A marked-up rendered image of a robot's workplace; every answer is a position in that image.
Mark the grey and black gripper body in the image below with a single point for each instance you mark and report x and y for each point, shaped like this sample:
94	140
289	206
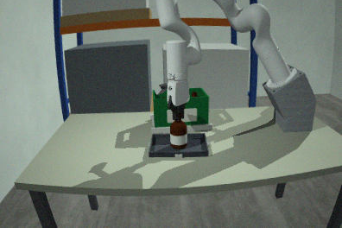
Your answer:
179	95

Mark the green plastic crate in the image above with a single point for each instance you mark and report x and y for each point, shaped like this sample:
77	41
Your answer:
196	109

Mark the brown glass bottle with white label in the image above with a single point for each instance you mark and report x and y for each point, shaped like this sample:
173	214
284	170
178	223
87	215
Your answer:
178	134

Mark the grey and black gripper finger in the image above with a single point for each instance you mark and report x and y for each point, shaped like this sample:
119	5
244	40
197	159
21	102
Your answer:
181	110
176	116

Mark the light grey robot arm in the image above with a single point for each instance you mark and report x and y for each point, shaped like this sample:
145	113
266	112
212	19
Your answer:
254	16

